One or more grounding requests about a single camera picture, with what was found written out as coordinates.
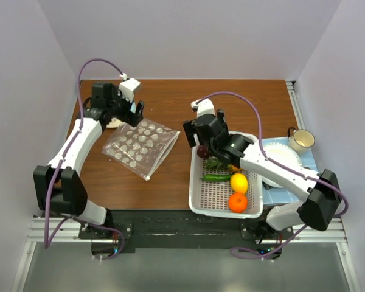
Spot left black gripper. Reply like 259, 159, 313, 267
107, 86, 144, 127

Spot dark purple fake plum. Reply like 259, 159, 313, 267
196, 145, 210, 159

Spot clear zip top bag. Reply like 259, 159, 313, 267
102, 119, 180, 181

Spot green fake pepper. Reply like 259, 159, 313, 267
200, 174, 232, 183

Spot yellow fake lemon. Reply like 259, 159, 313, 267
230, 173, 249, 195

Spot orange fake tomato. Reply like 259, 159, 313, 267
228, 193, 249, 214

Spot orange fake carrot bunch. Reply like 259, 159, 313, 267
204, 158, 242, 173

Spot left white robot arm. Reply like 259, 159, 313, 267
33, 78, 144, 238

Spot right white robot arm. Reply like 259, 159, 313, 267
183, 109, 344, 239

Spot cream and blue plate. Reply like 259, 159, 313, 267
106, 118, 122, 129

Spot white perforated plastic basket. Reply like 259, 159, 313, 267
188, 147, 263, 219

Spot white paper plate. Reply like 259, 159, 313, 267
261, 142, 303, 189

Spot cream enamel mug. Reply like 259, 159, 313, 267
287, 127, 315, 155

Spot blue checked cloth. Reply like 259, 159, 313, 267
262, 137, 318, 206

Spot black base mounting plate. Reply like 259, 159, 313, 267
79, 210, 307, 260

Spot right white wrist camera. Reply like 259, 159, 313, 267
190, 99, 215, 117

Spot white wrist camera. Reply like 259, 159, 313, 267
119, 78, 141, 102
190, 99, 215, 117

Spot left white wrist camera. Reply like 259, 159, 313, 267
119, 78, 141, 102

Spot aluminium frame rail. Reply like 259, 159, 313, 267
26, 214, 349, 244

